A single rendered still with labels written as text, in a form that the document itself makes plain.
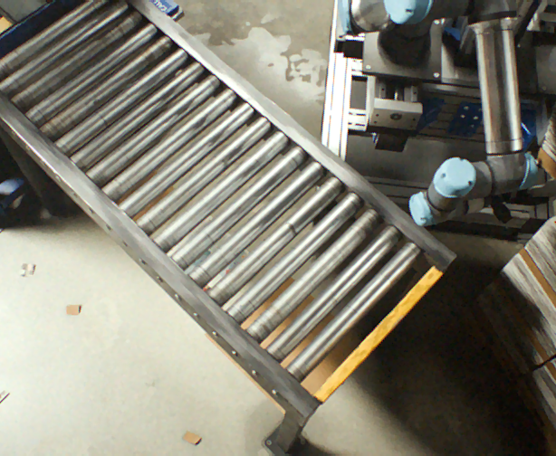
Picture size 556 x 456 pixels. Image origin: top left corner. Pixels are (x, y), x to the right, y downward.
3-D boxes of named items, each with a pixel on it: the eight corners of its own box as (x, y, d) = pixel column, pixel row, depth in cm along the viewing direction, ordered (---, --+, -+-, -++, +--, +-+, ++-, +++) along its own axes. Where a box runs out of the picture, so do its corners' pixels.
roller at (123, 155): (225, 90, 187) (225, 79, 182) (95, 194, 172) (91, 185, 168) (213, 80, 188) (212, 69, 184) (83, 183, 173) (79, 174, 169)
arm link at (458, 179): (485, 149, 135) (469, 175, 145) (434, 157, 133) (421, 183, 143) (499, 183, 132) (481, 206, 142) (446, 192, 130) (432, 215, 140)
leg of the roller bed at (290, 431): (298, 441, 220) (316, 410, 158) (285, 454, 219) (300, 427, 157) (285, 430, 222) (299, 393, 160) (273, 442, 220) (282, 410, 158)
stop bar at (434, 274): (442, 276, 161) (445, 273, 159) (321, 406, 147) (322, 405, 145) (432, 267, 161) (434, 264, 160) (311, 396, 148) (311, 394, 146)
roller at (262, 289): (360, 205, 174) (369, 203, 170) (232, 329, 159) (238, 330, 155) (349, 191, 174) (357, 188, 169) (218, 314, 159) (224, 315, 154)
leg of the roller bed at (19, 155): (64, 207, 253) (5, 105, 191) (52, 217, 251) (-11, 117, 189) (54, 197, 254) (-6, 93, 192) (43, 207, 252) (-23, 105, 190)
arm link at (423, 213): (426, 219, 140) (417, 234, 148) (473, 205, 142) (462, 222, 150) (413, 187, 143) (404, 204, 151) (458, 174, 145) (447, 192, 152)
